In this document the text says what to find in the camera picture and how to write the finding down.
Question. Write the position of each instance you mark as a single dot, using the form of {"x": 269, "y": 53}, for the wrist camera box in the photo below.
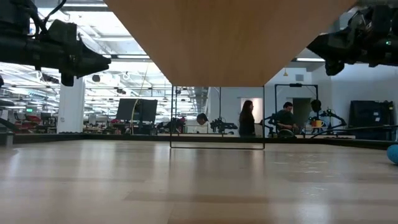
{"x": 62, "y": 31}
{"x": 360, "y": 21}

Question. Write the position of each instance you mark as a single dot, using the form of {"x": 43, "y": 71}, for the black table frame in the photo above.
{"x": 77, "y": 137}

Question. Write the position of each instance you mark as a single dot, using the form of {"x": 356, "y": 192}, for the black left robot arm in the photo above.
{"x": 14, "y": 49}

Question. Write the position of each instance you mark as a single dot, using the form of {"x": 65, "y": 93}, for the white pillar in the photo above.
{"x": 71, "y": 105}

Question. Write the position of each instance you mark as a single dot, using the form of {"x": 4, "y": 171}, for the person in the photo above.
{"x": 202, "y": 118}
{"x": 286, "y": 118}
{"x": 247, "y": 119}
{"x": 316, "y": 105}

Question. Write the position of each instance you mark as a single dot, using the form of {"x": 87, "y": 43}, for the orange mug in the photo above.
{"x": 317, "y": 123}

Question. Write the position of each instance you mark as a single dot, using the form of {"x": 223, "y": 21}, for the ceiling light strip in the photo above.
{"x": 311, "y": 59}

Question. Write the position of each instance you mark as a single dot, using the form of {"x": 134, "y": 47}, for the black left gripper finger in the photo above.
{"x": 84, "y": 56}
{"x": 90, "y": 69}

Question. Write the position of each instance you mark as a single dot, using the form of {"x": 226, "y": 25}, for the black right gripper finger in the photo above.
{"x": 329, "y": 40}
{"x": 323, "y": 53}

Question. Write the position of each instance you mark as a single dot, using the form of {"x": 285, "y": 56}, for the yellow hanging lamp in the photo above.
{"x": 285, "y": 74}

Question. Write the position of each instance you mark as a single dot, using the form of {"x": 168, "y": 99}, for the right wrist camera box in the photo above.
{"x": 360, "y": 21}

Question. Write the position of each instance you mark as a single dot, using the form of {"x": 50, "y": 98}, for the black cabinet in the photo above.
{"x": 370, "y": 115}

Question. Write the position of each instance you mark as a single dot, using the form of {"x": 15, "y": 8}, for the black stand frame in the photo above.
{"x": 295, "y": 85}

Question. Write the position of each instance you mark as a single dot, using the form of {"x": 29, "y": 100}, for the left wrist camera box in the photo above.
{"x": 62, "y": 31}

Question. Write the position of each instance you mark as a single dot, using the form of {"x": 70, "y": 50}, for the beige chair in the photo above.
{"x": 259, "y": 130}

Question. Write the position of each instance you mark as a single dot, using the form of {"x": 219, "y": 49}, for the blue ball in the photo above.
{"x": 393, "y": 154}

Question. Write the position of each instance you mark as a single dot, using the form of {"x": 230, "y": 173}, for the small grey cylinder post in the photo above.
{"x": 9, "y": 140}

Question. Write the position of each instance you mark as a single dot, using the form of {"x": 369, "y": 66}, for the dark background monitor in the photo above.
{"x": 130, "y": 109}

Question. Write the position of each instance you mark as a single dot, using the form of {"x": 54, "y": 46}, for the black round ceiling fixture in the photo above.
{"x": 96, "y": 78}

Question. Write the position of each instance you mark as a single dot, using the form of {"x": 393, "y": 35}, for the grey wall vent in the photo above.
{"x": 299, "y": 77}

